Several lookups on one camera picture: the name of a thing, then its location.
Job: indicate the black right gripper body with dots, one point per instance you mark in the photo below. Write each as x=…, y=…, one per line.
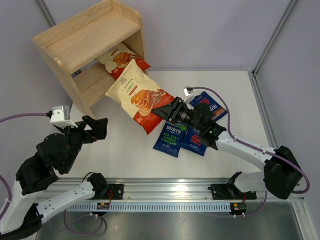
x=180, y=113

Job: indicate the Burts spicy sweet chilli bag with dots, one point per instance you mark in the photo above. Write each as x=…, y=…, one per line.
x=192, y=142

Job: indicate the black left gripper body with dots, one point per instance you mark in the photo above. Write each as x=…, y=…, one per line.
x=77, y=137

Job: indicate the grey aluminium frame post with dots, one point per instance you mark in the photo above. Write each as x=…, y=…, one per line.
x=275, y=35
x=46, y=12

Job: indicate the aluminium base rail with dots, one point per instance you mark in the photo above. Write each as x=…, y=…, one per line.
x=156, y=189

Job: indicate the cassava chips bag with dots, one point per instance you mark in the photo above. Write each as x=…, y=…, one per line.
x=118, y=57
x=138, y=95

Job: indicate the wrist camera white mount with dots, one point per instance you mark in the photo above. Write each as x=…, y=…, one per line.
x=60, y=115
x=189, y=95

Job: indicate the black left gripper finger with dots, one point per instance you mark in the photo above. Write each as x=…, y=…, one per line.
x=97, y=125
x=97, y=133

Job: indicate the grey aluminium frame post left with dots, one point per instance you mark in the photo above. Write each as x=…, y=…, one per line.
x=46, y=12

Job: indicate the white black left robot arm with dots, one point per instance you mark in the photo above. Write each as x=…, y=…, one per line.
x=22, y=215

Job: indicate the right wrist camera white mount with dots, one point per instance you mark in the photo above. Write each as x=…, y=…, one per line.
x=189, y=95

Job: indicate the grey aluminium frame post right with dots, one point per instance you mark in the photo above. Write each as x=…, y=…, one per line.
x=275, y=35

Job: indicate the white slotted cable duct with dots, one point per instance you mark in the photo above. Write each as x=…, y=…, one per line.
x=139, y=207

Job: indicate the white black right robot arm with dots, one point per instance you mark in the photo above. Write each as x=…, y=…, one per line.
x=278, y=173

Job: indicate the Burts sea salt vinegar bag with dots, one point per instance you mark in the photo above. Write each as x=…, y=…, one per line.
x=170, y=139

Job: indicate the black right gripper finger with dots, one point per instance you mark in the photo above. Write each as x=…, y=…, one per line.
x=176, y=102
x=165, y=112

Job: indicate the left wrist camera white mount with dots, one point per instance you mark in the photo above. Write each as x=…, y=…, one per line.
x=60, y=115

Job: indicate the light wooden two-tier shelf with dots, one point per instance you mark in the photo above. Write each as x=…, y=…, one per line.
x=70, y=47

